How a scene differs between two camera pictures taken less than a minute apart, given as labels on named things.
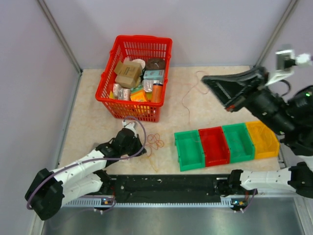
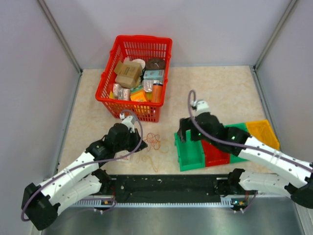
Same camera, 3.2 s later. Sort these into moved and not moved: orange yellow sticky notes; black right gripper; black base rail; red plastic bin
Moved: black right gripper
Not moved: red plastic bin; orange yellow sticky notes; black base rail
